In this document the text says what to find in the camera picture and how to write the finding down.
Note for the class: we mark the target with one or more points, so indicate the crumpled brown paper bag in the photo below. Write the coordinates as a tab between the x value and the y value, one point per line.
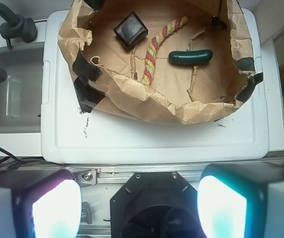
106	77

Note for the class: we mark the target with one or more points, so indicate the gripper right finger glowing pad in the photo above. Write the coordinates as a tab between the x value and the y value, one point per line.
242	200

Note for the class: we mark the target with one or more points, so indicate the white plastic bin lid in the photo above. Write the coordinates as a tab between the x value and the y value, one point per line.
70	136

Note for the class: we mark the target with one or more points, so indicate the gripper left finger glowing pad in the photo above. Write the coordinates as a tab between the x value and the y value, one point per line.
39	204

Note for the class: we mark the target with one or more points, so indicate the grey toy sink basin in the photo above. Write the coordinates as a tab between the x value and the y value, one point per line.
21	92

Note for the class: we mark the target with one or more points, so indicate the dark green plastic pickle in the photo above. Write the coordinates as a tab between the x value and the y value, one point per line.
190	57

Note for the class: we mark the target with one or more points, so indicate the colourful twisted rope toy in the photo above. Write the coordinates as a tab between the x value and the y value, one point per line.
151	52

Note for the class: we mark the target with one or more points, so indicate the black square block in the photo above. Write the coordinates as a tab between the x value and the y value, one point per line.
130	31

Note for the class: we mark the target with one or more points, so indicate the aluminium rail frame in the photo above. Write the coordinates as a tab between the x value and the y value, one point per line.
94	174

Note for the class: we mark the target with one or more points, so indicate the black octagonal mount plate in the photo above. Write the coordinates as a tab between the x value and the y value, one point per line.
155	205

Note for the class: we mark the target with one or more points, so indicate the dark grey toy faucet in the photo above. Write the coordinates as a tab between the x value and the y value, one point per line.
15	26

